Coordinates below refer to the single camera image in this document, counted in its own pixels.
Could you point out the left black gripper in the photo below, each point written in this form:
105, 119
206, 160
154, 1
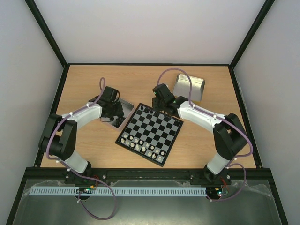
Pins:
119, 111

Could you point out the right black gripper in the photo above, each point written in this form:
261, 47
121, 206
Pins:
158, 105

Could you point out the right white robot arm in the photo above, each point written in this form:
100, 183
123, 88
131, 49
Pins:
229, 135

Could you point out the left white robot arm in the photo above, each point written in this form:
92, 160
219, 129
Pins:
58, 138

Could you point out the pile of black chess pieces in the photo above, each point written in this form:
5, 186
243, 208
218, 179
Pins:
119, 121

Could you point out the silver tin with pieces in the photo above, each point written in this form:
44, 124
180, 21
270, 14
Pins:
128, 109

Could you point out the black silver chess board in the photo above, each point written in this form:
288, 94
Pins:
160, 132

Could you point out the empty gold silver tin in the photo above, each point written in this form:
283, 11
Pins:
182, 87

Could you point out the black frame rail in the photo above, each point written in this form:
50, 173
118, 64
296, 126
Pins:
109, 175

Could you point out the light blue cable duct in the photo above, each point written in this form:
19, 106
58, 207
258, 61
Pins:
118, 191

